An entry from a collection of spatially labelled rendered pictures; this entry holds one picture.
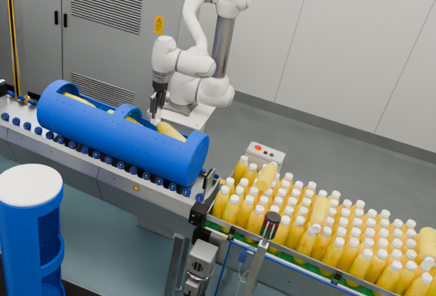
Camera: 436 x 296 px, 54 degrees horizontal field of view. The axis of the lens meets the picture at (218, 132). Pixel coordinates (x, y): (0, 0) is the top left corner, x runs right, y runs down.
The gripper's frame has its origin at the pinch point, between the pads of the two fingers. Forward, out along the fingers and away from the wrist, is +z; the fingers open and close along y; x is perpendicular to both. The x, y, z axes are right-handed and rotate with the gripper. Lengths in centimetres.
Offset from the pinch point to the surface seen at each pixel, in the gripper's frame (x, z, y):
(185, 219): 30, 43, 13
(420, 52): 136, 10, -284
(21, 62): -113, 20, -30
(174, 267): 27, 87, 9
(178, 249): 28, 72, 9
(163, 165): 14.1, 15.5, 14.2
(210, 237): 47, 38, 22
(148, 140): 3.1, 7.2, 11.0
